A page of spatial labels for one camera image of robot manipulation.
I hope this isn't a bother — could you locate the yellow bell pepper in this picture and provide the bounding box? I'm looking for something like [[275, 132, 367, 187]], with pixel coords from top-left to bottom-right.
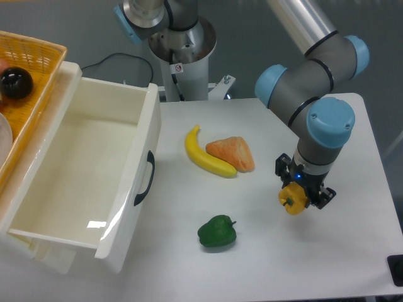
[[278, 182, 308, 215]]

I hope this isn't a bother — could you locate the dark eggplant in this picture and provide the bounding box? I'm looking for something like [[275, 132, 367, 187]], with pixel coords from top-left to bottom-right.
[[1, 67, 33, 99]]

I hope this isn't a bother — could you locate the green bell pepper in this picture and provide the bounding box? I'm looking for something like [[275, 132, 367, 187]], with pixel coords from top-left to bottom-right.
[[197, 215, 237, 248]]

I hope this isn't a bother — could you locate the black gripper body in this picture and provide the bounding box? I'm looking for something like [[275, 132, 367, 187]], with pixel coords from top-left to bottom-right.
[[289, 162, 328, 196]]

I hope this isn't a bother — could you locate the black cable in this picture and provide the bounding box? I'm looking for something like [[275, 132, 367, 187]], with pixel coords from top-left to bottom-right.
[[80, 52, 154, 89]]

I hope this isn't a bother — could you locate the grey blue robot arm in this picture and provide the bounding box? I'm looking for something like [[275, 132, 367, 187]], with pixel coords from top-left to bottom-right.
[[114, 1, 370, 209]]

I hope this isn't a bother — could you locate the open white upper drawer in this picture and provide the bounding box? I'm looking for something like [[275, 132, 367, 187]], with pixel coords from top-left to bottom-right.
[[1, 62, 161, 274]]

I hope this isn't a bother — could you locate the black device at edge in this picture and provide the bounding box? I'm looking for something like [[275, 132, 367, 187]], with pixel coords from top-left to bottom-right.
[[387, 254, 403, 287]]

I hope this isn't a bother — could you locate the orange plastic basket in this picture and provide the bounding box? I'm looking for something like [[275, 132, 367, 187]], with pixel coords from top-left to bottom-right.
[[1, 31, 67, 186]]

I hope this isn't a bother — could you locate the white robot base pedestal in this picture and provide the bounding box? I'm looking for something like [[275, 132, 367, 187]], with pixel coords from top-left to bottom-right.
[[149, 17, 236, 102]]

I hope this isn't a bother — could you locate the black drawer handle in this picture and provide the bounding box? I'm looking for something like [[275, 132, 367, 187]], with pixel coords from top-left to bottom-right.
[[133, 150, 156, 206]]

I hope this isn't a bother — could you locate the yellow banana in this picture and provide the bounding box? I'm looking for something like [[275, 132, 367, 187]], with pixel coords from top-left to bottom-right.
[[184, 125, 237, 178]]

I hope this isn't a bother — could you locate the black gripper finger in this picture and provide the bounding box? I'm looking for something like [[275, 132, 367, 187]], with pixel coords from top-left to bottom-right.
[[275, 153, 294, 189], [305, 187, 336, 210]]

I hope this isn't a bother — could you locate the orange croissant pastry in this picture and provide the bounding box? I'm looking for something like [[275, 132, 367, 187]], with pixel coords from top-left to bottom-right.
[[205, 137, 255, 172]]

